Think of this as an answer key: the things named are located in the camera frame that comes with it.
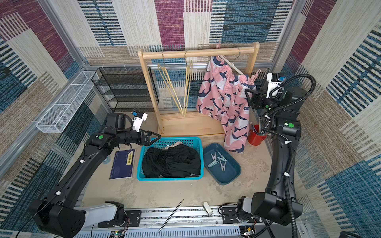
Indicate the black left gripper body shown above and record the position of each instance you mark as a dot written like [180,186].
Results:
[140,138]

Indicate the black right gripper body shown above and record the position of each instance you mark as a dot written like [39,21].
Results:
[257,99]

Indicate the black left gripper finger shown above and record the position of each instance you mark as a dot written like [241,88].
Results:
[151,134]
[153,139]

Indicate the black shorts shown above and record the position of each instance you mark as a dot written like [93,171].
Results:
[178,162]

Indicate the white clothespin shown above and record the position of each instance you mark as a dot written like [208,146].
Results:
[223,166]
[214,155]

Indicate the mint clothespin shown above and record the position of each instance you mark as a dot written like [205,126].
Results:
[221,157]
[214,163]

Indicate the yellow hanger of black shorts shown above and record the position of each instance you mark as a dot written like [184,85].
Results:
[188,78]

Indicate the yellow hanger of beige shorts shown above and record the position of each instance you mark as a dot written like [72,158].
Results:
[168,83]

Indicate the beige shorts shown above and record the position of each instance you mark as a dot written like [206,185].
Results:
[173,145]

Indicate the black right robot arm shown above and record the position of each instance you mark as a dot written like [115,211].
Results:
[280,105]

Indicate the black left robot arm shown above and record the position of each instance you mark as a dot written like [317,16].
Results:
[56,213]

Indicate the pink patterned shorts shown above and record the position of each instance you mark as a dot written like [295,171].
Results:
[222,98]

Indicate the wooden clothes rack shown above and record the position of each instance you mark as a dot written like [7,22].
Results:
[195,124]

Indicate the pink clothespin right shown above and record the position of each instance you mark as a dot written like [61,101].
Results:
[254,76]

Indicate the turquoise plastic basket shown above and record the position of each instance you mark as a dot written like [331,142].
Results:
[193,142]

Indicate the dark blue book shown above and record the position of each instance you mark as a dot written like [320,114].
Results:
[122,167]

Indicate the red pen cup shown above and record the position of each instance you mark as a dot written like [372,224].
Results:
[254,138]

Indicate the blue tape roll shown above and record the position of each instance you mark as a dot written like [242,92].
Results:
[107,160]

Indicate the dark teal plastic tray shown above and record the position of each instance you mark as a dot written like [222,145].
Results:
[232,171]

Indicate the thin metal rod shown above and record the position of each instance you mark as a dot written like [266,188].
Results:
[170,216]

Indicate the small white block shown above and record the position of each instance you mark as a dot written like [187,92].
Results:
[207,209]

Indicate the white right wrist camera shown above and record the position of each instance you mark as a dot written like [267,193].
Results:
[274,80]

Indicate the black wire shelf rack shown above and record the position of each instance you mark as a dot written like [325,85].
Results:
[123,88]

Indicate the pink clothespin on rail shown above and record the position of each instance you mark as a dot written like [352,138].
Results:
[218,44]

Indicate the white wire wall basket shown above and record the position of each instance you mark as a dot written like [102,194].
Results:
[56,119]

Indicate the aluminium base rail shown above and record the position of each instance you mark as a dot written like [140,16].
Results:
[187,222]

